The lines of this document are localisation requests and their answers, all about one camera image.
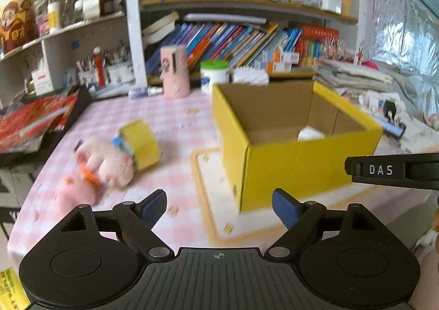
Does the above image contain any red white stick toy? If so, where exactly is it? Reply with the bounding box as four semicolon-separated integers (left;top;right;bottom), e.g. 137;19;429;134
95;47;105;89

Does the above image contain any small lying tube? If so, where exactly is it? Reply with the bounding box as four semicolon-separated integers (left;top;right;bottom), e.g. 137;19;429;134
128;87;163;98

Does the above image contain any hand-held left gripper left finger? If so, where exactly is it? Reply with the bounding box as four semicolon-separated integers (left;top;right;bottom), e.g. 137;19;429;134
51;189;172;260

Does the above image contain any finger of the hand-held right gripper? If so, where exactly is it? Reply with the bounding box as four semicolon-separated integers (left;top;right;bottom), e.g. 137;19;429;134
345;152;439;190

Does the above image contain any black metal frame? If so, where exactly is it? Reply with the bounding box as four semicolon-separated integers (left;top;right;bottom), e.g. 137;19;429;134
0;166;35;238

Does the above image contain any white jar green lid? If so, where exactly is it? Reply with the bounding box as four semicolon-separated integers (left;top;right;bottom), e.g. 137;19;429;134
200;61;230;94

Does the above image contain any yellow green packet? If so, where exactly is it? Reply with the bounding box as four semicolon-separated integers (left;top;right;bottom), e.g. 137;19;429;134
0;265;31;310

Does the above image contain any row of white pen cups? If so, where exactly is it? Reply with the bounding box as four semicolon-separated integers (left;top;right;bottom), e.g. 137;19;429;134
77;60;134;85

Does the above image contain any cream dark-edged book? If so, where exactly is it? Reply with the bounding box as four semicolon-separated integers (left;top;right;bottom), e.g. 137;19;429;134
142;11;181;44

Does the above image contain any white textured tissue pack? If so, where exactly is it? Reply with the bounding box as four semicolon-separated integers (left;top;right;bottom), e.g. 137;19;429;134
232;68;270;86

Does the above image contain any pink cylindrical container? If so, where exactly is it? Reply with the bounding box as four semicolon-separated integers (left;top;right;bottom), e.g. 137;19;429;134
161;45;190;98

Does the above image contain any person's right forearm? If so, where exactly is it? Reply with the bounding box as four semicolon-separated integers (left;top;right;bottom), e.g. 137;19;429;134
410;228;439;310

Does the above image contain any black tray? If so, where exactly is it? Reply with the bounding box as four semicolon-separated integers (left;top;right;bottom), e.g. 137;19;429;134
0;86;93;167

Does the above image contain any red boxed book set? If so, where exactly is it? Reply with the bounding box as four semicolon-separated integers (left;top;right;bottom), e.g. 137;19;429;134
297;25;340;67

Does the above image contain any yellow toy block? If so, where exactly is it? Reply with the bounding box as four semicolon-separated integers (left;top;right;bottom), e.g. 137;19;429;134
118;120;162;172

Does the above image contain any fortune god figure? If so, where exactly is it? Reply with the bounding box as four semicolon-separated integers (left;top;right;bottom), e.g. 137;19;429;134
0;0;38;54

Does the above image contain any white bookshelf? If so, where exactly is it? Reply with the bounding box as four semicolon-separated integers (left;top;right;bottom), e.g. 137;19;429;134
0;0;361;101

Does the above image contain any silver foil cover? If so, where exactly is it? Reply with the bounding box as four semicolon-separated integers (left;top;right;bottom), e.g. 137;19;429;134
391;2;439;119

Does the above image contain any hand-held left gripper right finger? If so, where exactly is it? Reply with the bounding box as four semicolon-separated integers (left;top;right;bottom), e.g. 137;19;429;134
266;188;388;260

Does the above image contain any stack of red packets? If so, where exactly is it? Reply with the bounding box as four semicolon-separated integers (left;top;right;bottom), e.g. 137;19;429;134
0;92;79;153

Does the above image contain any pink plush toy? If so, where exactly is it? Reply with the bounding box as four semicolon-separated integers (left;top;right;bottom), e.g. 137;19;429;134
57;137;138;220

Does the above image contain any pink wall poster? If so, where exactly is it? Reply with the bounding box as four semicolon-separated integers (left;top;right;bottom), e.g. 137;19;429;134
372;0;407;61

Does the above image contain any pink checked tablecloth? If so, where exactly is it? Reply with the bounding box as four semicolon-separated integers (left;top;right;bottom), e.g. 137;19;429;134
7;86;439;263

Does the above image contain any stack of papers and booklets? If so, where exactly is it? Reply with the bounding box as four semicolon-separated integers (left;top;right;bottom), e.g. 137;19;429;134
316;58;392;92

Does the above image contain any white packet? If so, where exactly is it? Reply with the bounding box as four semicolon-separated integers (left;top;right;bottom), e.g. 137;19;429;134
298;126;326;141

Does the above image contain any row of slanted colourful books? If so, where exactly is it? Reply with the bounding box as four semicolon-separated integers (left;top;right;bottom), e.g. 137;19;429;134
146;21;302;73

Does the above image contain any white box red label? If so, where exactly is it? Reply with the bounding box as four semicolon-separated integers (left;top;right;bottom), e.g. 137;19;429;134
32;70;53;95

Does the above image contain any white bottle yellow label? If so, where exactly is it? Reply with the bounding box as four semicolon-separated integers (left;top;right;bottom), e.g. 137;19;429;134
47;2;61;30

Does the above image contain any yellow cardboard box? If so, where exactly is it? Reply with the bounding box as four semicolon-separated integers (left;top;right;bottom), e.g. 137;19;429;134
212;81;384;212

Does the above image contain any white pen holder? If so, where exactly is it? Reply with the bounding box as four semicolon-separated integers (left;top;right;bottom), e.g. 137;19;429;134
320;0;344;13

